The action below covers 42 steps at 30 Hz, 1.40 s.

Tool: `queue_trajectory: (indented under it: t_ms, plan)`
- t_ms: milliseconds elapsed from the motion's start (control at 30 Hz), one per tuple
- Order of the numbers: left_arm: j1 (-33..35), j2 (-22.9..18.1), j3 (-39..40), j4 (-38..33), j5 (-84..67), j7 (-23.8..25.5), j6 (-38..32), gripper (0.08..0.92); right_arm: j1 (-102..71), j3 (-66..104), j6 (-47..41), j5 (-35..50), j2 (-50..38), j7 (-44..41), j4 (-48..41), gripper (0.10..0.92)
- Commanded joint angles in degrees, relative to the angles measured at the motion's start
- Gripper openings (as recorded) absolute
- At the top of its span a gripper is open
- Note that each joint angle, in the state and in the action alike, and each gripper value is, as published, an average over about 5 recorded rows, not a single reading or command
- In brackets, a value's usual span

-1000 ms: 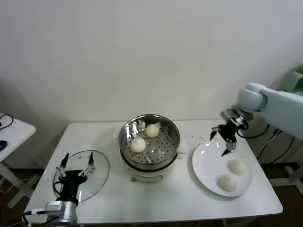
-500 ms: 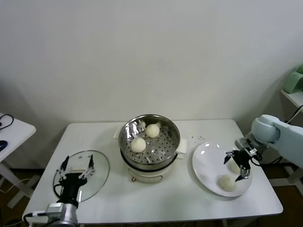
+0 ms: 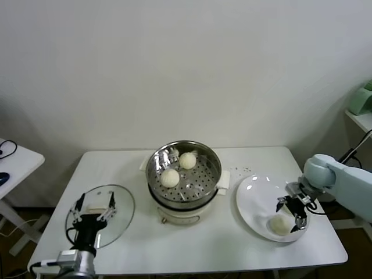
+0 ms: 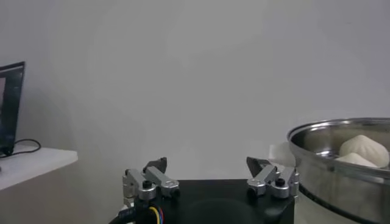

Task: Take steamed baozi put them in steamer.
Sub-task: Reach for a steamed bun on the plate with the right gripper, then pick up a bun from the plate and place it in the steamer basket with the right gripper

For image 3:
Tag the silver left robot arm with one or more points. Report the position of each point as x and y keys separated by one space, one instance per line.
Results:
x=85 y=261

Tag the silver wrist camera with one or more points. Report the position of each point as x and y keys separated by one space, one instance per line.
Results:
x=294 y=189
x=67 y=258

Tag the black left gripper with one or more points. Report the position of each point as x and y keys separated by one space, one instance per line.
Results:
x=87 y=228

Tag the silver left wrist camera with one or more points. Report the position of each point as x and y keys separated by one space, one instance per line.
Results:
x=67 y=258

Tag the dark power adapter plug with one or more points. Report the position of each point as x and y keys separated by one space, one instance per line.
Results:
x=347 y=155

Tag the pale green appliance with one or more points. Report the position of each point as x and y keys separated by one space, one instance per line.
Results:
x=360 y=101

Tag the large white plate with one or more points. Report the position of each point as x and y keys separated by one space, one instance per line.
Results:
x=255 y=197

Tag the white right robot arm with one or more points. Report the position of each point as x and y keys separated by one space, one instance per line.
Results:
x=348 y=180

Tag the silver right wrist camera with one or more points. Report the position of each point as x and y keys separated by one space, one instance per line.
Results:
x=294 y=189

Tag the round glass pot lid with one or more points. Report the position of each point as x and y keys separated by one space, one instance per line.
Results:
x=122 y=209

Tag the steel perforated steamer basket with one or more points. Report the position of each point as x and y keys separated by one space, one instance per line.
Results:
x=154 y=171

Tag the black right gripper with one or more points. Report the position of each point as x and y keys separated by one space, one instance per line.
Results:
x=297 y=207

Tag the small blue object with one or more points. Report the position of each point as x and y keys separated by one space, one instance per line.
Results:
x=3 y=178

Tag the white electric cooker pot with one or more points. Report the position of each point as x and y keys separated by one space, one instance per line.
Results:
x=180 y=218

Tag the white steamed baozi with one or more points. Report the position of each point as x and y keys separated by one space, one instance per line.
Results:
x=279 y=225
x=188 y=160
x=170 y=178

